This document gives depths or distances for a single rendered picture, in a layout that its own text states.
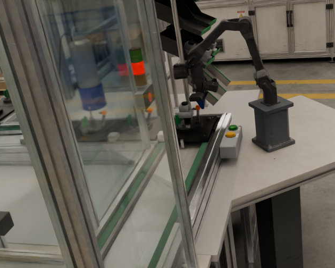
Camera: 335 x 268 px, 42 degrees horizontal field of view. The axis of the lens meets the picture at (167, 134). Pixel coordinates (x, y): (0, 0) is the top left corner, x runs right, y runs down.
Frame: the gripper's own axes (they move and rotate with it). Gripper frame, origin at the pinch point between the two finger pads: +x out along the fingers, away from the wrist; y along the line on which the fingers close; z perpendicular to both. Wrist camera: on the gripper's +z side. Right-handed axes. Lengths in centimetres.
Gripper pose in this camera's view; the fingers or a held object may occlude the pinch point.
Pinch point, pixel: (201, 101)
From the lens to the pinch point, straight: 203.4
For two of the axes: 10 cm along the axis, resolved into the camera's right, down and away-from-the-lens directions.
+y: 2.7, -4.4, 8.5
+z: 9.4, -0.4, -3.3
